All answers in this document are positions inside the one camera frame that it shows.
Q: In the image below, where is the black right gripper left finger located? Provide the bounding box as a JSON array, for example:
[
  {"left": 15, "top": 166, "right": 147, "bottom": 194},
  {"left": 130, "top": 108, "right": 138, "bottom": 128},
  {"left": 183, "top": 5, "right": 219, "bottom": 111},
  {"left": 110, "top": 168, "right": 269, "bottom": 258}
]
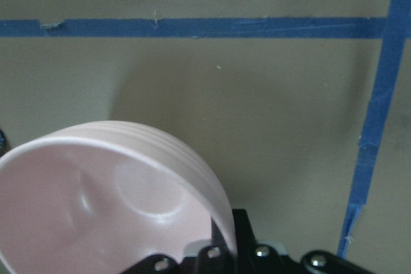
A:
[{"left": 128, "top": 220, "right": 234, "bottom": 274}]

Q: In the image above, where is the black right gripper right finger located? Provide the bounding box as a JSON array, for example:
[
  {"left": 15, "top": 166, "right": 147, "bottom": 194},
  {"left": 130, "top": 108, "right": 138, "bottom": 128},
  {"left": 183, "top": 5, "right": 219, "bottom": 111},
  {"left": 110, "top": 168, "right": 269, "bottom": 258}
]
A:
[{"left": 232, "top": 209, "right": 372, "bottom": 274}]

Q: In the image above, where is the pink bowl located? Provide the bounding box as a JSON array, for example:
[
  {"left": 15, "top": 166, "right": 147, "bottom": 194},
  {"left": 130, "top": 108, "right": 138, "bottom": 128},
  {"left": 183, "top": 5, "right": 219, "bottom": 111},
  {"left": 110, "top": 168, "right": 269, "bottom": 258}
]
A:
[{"left": 1, "top": 121, "right": 237, "bottom": 273}]

